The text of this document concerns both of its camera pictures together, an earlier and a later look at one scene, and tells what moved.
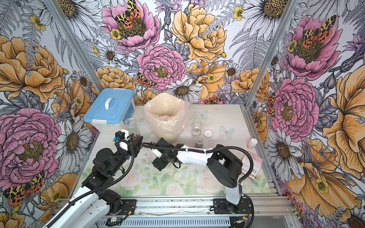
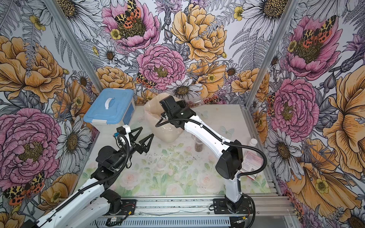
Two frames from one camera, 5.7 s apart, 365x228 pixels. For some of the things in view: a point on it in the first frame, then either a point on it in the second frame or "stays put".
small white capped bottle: (253, 143) stays put
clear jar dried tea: (131, 124) -> (194, 102)
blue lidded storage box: (110, 109) stays put
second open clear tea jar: (199, 141) stays put
